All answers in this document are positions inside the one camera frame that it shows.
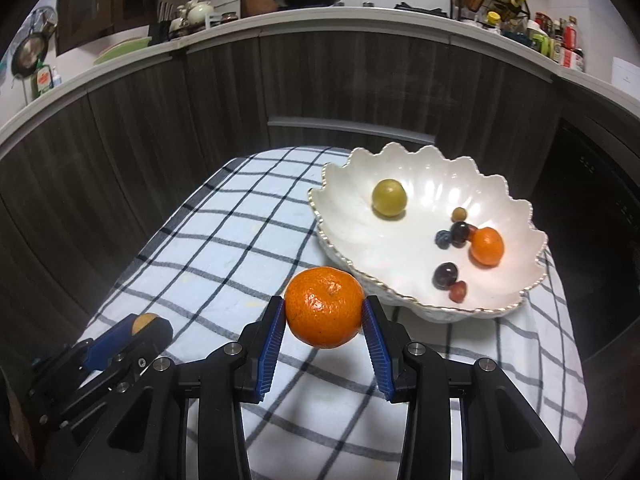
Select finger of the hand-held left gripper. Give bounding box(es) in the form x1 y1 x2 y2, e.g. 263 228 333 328
30 314 138 381
95 318 174 396

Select black knife block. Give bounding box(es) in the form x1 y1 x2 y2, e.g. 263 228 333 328
150 2 173 46

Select green tray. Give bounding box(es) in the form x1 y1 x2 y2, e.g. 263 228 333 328
92 36 152 65

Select orange mandarin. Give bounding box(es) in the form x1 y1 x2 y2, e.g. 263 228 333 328
284 266 366 349
468 227 505 267

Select blue white checked cloth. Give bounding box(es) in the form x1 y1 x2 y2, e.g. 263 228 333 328
75 146 586 480

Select black built-in dishwasher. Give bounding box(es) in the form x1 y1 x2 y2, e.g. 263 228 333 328
540 117 640 361

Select white teapot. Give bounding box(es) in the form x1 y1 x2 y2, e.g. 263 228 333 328
187 1 216 26

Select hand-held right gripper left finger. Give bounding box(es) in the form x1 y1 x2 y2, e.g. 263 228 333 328
70 296 287 480

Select dark wood kitchen cabinets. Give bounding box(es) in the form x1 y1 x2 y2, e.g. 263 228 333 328
0 27 640 411

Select yellow-green round fruit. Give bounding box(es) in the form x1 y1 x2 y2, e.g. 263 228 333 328
371 178 407 219

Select hanging frying pan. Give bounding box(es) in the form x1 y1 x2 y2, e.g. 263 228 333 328
10 6 58 78

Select silver drawer handle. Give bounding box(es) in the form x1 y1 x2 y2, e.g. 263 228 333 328
267 116 435 144

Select cluster of condiment bottles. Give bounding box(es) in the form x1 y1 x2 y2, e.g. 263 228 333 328
525 10 586 73

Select green dish soap bottle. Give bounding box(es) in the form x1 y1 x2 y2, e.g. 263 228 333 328
31 62 56 101

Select white scalloped bowl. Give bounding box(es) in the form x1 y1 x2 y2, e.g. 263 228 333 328
307 142 549 322

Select black stove grate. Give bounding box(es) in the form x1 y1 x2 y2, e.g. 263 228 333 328
395 2 448 16

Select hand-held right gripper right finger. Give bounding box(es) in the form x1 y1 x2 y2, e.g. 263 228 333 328
361 296 581 480

